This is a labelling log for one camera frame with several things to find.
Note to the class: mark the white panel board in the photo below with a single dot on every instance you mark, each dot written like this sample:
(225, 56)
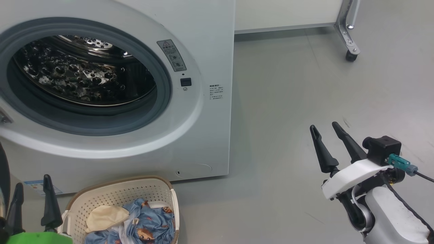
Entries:
(284, 13)

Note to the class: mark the white front-load washing machine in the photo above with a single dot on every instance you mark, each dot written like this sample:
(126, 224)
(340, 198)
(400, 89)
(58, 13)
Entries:
(210, 135)

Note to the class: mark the cream cloth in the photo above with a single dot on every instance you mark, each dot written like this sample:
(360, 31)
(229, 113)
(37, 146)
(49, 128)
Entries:
(105, 217)

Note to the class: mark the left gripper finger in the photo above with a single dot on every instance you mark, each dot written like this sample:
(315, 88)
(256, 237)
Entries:
(51, 210)
(16, 213)

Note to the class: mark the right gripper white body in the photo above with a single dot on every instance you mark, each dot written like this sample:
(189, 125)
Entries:
(349, 178)

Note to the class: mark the steel washer drum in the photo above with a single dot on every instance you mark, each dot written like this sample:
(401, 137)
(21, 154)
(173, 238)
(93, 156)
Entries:
(78, 74)

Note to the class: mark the metal frame leg with caster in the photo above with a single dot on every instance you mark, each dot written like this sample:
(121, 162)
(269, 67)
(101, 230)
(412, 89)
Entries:
(346, 30)

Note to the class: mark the grey warning sticker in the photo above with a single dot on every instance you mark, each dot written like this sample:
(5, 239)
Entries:
(172, 56)

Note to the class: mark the wrist black camera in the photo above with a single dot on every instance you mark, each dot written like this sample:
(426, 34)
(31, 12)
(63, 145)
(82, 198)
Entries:
(383, 149)
(2, 234)

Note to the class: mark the black round washer door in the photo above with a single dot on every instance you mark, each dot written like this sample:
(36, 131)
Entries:
(3, 176)

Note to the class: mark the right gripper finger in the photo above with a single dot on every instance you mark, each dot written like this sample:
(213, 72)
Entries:
(352, 147)
(325, 156)

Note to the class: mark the cream perforated laundry basket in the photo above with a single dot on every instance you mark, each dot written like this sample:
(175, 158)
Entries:
(115, 193)

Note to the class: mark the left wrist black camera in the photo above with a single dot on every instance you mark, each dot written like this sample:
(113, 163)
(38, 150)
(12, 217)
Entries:
(2, 234)

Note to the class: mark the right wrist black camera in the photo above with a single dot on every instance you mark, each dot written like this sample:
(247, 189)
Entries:
(383, 149)

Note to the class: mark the blue energy label sticker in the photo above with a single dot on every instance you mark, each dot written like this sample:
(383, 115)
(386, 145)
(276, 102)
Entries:
(37, 188)

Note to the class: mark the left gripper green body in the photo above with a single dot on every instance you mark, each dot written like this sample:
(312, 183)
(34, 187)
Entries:
(40, 239)

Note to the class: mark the small printed text label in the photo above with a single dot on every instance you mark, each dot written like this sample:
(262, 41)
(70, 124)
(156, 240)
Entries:
(216, 92)

